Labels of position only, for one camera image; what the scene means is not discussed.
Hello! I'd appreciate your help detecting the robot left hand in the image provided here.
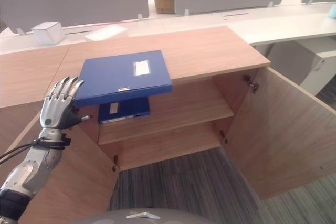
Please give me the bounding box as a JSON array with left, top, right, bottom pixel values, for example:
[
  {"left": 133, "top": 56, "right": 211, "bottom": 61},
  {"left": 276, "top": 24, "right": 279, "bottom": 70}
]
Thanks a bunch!
[{"left": 39, "top": 76, "right": 93, "bottom": 130}]

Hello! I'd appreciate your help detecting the wooden cabinet shelf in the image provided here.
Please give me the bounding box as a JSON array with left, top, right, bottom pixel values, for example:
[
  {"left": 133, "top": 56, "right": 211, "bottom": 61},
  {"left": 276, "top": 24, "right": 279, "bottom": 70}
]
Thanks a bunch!
[{"left": 98, "top": 97, "right": 235, "bottom": 146}]

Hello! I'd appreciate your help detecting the white drawer pedestal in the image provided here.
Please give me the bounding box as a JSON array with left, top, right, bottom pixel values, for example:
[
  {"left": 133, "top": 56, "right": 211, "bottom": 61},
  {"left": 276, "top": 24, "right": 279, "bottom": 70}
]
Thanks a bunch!
[{"left": 267, "top": 40, "right": 336, "bottom": 96}]

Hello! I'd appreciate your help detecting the white square box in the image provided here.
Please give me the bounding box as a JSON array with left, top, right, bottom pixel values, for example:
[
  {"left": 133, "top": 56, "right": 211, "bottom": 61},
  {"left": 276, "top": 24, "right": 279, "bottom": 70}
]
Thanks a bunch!
[{"left": 31, "top": 21, "right": 66, "bottom": 46}]

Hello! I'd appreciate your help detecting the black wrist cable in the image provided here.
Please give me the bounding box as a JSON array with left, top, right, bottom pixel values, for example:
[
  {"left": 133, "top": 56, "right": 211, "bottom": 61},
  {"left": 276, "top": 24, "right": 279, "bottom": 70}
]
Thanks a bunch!
[{"left": 0, "top": 140, "right": 43, "bottom": 164}]

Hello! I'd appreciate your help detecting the blue folder with spine label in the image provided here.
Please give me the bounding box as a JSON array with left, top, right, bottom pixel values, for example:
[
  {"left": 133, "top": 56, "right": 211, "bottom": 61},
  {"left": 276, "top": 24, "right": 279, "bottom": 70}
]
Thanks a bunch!
[{"left": 98, "top": 96, "right": 151, "bottom": 125}]

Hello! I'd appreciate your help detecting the wooden office cabinet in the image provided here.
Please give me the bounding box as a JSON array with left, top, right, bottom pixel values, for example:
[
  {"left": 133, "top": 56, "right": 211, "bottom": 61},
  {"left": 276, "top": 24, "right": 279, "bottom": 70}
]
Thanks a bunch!
[{"left": 64, "top": 26, "right": 271, "bottom": 172}]

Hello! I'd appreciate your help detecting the grey robot torso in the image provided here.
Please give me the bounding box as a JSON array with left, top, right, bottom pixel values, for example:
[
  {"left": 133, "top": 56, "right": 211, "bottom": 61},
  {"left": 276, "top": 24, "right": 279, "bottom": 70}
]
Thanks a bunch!
[{"left": 68, "top": 207, "right": 211, "bottom": 224}]

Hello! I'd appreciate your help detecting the wooden side cabinet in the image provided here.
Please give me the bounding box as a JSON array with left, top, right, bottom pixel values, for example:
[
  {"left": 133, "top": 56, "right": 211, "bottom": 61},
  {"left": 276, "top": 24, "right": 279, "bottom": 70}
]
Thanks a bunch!
[{"left": 0, "top": 44, "right": 71, "bottom": 109}]

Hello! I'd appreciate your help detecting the wooden cabinet door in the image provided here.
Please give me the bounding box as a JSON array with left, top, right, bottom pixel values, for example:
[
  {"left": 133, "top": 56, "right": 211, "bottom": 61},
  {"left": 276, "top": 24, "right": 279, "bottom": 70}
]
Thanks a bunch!
[
  {"left": 225, "top": 67, "right": 336, "bottom": 200},
  {"left": 0, "top": 108, "right": 119, "bottom": 224}
]

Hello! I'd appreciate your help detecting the blue file folder box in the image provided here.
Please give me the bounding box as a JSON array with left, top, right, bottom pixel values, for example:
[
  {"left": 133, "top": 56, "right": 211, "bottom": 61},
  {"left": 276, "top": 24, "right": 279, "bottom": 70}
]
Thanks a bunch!
[{"left": 73, "top": 50, "right": 174, "bottom": 108}]

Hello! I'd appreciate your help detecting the white office desk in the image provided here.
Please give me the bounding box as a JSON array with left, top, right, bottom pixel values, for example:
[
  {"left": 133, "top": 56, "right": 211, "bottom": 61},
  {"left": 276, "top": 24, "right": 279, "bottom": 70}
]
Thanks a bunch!
[{"left": 0, "top": 0, "right": 336, "bottom": 56}]

